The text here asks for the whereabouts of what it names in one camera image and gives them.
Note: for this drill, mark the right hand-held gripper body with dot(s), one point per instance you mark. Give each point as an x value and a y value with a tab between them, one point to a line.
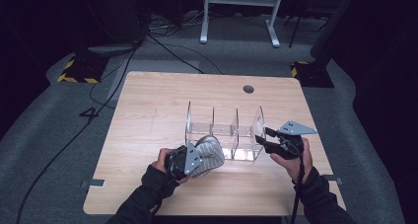
294	128

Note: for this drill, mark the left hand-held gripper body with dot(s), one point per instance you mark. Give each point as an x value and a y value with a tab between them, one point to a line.
192	158

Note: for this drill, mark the clear acrylic divided organizer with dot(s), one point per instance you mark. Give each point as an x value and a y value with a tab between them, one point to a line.
226	128

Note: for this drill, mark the person's left hand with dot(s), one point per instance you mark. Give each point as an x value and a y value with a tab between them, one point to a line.
161	160

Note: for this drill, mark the person's right hand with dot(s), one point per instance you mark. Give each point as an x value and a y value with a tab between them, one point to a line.
300	169

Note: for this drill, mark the black yellow striped base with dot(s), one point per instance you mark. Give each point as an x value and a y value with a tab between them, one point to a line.
85	69
312	76

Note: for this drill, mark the thin black tripod legs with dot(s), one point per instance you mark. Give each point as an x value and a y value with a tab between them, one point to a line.
295	30

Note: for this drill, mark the dark grey pole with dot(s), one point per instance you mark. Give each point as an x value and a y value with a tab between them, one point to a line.
332	23

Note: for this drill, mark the grey round stand base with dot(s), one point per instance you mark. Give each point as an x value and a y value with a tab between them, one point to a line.
111	49

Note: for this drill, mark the grey metal table bracket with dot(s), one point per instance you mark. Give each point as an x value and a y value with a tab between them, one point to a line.
332	178
97	183

